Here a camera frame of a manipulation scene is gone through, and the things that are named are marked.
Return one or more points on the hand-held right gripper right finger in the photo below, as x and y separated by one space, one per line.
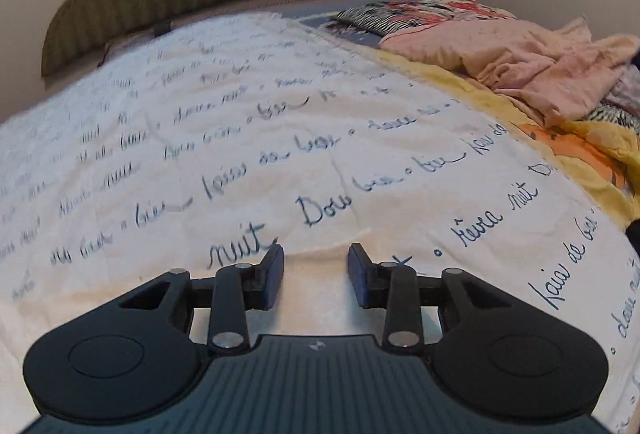
358 275

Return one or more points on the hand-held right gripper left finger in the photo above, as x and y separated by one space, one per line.
273 275

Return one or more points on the white script-printed blanket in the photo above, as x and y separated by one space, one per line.
320 154

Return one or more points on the yellow blanket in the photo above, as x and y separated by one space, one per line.
590 149

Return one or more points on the pink crumpled cloth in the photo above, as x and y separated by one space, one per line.
520 59

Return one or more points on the red floral cloth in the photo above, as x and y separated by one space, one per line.
465 9

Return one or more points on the black-and-white patterned cloth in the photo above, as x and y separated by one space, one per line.
617 116

